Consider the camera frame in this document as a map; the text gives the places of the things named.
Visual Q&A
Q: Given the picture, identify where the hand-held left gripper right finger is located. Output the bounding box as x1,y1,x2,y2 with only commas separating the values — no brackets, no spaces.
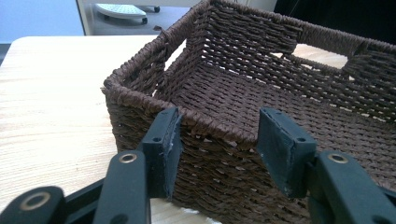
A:
256,106,318,199

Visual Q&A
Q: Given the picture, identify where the pale partition panel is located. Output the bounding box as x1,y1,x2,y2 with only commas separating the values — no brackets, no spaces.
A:
0,0,86,45

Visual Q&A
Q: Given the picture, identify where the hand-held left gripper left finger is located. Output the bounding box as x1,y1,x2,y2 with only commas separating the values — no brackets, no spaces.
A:
138,106,184,200

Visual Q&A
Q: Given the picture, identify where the black curtain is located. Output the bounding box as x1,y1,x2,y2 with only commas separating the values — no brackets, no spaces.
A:
274,0,396,45

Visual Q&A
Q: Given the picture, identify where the brown woven basket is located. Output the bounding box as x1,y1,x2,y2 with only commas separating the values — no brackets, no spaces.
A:
102,0,396,224

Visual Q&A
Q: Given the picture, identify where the wheeled round base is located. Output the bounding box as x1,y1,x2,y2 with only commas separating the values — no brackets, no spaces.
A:
93,3,162,25

